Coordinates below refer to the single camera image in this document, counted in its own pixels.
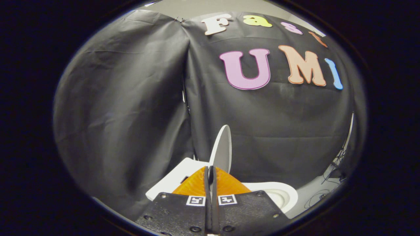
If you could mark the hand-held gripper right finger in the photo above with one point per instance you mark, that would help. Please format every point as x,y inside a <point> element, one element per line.
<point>249,213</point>

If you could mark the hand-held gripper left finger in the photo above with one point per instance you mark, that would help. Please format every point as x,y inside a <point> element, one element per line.
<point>177,213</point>

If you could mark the white toilet lid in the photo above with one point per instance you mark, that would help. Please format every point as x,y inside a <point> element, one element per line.
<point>221,150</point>

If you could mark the white ceramic toilet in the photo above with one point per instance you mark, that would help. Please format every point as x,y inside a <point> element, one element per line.
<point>279,196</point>

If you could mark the black backdrop cloth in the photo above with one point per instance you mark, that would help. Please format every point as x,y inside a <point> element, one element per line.
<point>131,108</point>

